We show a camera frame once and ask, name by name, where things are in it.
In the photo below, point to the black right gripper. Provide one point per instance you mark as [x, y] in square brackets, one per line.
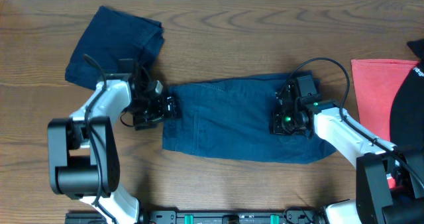
[276, 127]

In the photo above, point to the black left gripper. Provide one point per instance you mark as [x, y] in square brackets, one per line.
[169, 108]

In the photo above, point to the blue denim shorts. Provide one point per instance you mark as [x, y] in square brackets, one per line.
[231, 118]

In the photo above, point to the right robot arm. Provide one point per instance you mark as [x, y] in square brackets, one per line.
[389, 179]

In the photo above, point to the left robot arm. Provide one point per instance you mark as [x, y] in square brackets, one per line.
[82, 154]

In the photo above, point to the folded dark navy shorts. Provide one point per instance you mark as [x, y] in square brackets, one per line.
[111, 36]

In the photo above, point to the red cloth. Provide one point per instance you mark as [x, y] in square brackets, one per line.
[376, 83]

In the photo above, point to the black printed garment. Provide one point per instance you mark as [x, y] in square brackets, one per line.
[406, 117]

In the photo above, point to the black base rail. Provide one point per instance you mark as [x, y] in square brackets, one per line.
[195, 217]

